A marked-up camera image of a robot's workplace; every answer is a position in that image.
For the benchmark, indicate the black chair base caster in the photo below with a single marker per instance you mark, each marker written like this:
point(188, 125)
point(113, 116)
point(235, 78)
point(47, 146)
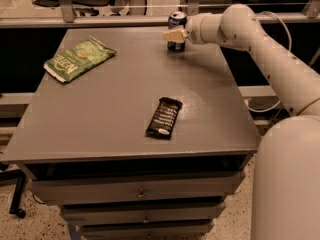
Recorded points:
point(17, 177)

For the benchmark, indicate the grey drawer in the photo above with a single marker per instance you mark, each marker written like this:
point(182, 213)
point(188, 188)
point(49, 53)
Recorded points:
point(140, 230)
point(143, 213)
point(109, 190)

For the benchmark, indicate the grey metal railing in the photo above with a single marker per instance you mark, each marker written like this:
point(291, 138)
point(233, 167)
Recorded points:
point(25, 14)

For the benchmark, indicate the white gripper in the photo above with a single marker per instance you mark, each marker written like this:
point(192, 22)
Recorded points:
point(194, 32)

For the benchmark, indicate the middle grey drawer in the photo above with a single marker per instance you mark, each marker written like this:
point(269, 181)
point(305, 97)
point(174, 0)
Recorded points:
point(143, 213)

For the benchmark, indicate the grey drawer cabinet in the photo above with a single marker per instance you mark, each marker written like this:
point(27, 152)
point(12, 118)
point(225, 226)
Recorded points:
point(94, 127)

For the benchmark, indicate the bottom grey drawer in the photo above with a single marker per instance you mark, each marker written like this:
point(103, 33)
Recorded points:
point(140, 230)

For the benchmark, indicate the blue pepsi can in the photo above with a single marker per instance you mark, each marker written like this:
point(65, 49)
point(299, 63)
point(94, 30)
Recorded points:
point(175, 19)

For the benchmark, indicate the top grey drawer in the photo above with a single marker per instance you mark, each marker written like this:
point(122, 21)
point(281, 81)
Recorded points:
point(109, 190)

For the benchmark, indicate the black snack bar wrapper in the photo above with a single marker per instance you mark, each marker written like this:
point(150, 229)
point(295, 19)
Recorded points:
point(164, 118)

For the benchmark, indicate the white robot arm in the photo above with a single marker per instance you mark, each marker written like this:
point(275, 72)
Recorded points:
point(286, 184)

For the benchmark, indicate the green jalapeno chip bag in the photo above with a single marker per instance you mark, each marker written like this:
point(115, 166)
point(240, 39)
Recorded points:
point(73, 62)

